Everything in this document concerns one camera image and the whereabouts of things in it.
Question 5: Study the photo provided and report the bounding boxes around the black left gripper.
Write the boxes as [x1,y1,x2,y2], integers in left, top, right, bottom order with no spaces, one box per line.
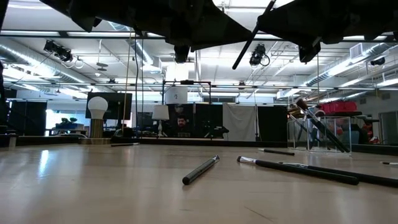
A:
[40,0,252,52]

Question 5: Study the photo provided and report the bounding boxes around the long black makeup brush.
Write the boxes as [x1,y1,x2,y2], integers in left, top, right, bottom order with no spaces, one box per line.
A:
[278,161,398,189]

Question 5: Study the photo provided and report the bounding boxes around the black partition panel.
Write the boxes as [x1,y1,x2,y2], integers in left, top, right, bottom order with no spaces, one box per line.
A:
[9,100,48,137]
[257,105,289,143]
[164,103,223,139]

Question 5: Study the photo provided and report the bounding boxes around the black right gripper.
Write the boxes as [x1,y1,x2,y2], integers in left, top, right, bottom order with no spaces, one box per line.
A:
[257,0,398,63]

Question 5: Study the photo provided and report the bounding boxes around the silver-ferrule makeup brush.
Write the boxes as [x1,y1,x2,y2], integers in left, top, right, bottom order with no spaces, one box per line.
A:
[236,155,360,186]

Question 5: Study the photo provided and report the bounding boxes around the short black makeup brush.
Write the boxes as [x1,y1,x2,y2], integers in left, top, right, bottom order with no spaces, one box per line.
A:
[257,147,295,157]

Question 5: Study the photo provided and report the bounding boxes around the white shade table lamp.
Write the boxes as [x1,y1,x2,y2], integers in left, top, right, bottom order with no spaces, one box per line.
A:
[151,104,170,138]

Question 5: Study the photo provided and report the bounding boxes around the large black makeup brush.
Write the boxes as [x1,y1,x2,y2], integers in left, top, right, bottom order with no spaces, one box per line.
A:
[232,0,277,70]

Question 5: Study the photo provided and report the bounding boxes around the black stand device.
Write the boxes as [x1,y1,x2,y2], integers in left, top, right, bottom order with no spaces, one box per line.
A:
[204,125,230,139]

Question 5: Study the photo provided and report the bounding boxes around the black wall monitor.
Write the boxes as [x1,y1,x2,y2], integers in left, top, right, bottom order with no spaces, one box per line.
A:
[85,91,133,121]

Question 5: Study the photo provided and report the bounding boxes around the white cylinder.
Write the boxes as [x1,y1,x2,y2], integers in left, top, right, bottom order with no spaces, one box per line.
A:
[164,86,189,105]

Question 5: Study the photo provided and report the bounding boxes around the white bulb lamp wooden base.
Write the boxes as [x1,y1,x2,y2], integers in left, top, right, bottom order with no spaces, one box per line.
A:
[78,96,112,145]

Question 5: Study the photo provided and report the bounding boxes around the black aluminium table frame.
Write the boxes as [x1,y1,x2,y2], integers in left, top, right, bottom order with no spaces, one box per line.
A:
[0,134,398,156]

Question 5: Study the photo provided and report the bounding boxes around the person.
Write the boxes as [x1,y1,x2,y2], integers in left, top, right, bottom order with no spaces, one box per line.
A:
[175,114,192,134]

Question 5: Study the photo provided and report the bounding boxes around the black hanging cable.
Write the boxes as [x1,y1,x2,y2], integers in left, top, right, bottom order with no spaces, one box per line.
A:
[133,34,139,138]

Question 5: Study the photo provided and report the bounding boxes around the black metal frame stand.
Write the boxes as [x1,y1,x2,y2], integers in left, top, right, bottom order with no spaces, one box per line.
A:
[161,80,213,105]

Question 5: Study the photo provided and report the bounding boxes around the red storage bins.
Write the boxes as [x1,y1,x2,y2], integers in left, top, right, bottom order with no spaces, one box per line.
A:
[320,100,358,113]

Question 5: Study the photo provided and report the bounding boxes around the clear acrylic organizer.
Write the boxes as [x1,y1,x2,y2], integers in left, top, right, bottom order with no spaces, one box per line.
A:
[287,116,353,155]

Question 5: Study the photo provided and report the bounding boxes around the white backdrop cloth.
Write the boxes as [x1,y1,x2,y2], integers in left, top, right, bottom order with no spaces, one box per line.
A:
[222,103,259,142]

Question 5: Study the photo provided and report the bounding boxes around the grey makeup pencil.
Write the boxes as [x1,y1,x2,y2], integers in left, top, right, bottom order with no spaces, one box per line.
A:
[182,154,220,186]

